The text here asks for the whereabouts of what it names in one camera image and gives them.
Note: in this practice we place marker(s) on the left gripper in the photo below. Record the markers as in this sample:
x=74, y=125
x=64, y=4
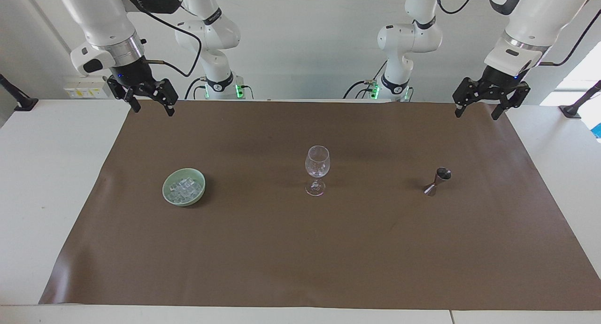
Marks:
x=501, y=77

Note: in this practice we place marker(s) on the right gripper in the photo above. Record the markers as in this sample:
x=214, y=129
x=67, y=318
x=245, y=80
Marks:
x=134, y=74

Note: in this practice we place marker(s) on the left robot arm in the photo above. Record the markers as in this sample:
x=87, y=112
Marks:
x=540, y=19

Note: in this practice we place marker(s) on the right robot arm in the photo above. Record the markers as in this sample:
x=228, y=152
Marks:
x=101, y=14

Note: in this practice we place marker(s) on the clear wine glass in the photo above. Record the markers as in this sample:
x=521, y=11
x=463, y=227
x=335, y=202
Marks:
x=317, y=164

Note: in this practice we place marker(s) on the black stand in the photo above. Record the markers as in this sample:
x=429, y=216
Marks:
x=576, y=105
x=19, y=100

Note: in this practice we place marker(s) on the metal double jigger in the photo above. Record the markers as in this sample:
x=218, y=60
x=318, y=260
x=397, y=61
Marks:
x=441, y=176

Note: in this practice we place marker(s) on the green ceramic bowl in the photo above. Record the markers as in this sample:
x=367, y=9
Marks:
x=184, y=199

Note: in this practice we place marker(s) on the white wall socket strip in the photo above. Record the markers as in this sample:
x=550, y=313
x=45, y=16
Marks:
x=87, y=87

